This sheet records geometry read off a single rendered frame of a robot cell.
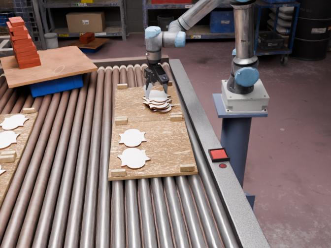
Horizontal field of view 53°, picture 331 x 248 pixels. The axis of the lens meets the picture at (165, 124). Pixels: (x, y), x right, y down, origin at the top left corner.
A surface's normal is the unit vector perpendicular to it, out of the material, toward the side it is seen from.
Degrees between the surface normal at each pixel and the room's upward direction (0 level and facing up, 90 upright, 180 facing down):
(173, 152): 0
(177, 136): 0
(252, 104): 90
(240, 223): 0
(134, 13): 90
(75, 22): 90
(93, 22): 90
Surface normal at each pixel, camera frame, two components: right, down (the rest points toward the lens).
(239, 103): 0.00, 0.51
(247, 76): -0.06, 0.68
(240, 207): -0.02, -0.86
